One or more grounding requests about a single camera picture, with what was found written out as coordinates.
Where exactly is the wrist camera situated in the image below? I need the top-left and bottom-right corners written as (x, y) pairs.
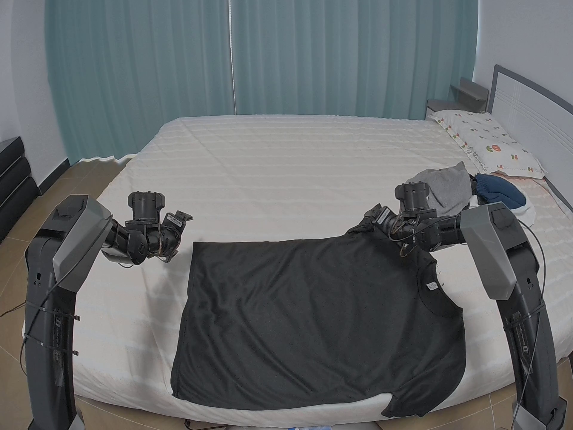
top-left (364, 203), bottom-right (395, 235)
top-left (163, 211), bottom-right (194, 241)

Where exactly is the black T-shirt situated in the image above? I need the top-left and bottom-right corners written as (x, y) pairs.
top-left (170, 223), bottom-right (468, 420)

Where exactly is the white printed pillow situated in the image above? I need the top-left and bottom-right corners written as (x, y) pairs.
top-left (430, 109), bottom-right (547, 180)

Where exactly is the bed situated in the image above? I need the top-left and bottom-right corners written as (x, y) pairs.
top-left (72, 64), bottom-right (573, 426)

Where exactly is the black chest of drawers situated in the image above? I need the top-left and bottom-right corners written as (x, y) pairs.
top-left (0, 136), bottom-right (39, 245)

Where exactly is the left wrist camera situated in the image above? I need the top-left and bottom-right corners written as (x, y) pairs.
top-left (163, 211), bottom-right (194, 241)

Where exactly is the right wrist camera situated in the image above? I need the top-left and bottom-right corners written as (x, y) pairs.
top-left (364, 203), bottom-right (395, 235)

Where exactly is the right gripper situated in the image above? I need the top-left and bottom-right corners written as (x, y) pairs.
top-left (374, 218), bottom-right (406, 244)

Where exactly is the grey bedside table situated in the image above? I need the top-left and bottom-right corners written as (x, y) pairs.
top-left (425, 77), bottom-right (489, 122)

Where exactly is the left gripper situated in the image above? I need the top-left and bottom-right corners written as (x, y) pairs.
top-left (150, 226), bottom-right (182, 263)

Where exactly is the blue-green curtain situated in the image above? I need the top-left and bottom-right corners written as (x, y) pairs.
top-left (45, 0), bottom-right (234, 165)
top-left (230, 0), bottom-right (480, 121)

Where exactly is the pile of clothes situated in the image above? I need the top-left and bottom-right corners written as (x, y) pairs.
top-left (409, 162), bottom-right (537, 224)

